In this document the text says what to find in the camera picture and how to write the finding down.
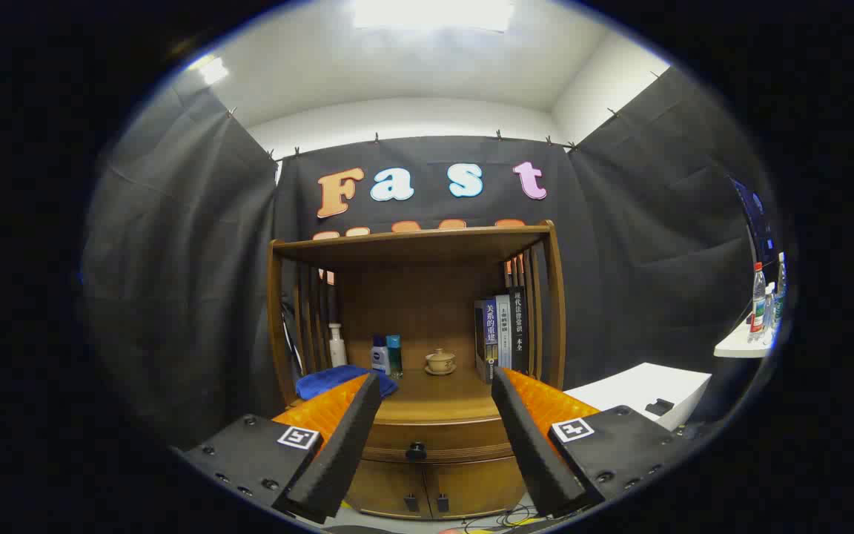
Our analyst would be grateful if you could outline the dark blue monitor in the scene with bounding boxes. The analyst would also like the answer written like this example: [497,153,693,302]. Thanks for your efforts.
[729,177,776,264]

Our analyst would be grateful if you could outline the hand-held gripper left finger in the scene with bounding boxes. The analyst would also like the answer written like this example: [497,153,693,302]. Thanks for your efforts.
[175,372,383,525]

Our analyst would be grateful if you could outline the wooden cabinet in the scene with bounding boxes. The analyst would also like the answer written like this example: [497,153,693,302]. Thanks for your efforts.
[267,220,567,520]

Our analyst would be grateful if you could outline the blue towel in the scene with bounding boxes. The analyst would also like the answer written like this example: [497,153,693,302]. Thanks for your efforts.
[295,364,400,401]

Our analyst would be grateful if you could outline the floor cables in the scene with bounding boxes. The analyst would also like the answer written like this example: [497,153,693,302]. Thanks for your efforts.
[464,504,539,529]

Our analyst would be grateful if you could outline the wooden drawer with black knob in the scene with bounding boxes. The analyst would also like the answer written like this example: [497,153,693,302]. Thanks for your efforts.
[363,421,515,464]

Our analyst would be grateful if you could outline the white printer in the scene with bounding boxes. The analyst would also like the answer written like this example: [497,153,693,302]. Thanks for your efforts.
[564,362,712,432]

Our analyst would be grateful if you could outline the white side shelf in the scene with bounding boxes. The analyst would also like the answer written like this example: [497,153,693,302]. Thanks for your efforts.
[714,319,776,359]

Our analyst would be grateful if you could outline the wooden countertop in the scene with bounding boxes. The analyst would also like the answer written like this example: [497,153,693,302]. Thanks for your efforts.
[297,369,502,425]

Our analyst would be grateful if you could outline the small ceiling light panel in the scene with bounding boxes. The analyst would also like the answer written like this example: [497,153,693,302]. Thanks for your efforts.
[190,56,229,86]

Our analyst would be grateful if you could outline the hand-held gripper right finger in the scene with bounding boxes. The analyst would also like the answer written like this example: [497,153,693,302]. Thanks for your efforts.
[491,366,695,518]

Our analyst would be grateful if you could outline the book with blue spine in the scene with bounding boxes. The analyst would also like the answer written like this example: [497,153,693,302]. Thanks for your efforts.
[474,299,500,384]

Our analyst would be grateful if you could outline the large ceiling light panel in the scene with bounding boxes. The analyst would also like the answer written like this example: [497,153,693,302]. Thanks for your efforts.
[353,0,514,32]

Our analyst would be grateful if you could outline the green label water bottle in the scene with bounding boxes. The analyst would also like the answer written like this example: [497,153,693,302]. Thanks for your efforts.
[774,252,788,327]

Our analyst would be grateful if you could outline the wooden cabinet door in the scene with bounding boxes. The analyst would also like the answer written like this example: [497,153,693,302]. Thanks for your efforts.
[423,456,526,518]
[344,458,431,518]

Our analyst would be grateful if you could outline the book with pale spine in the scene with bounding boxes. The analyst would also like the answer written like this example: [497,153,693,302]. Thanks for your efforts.
[495,294,512,370]

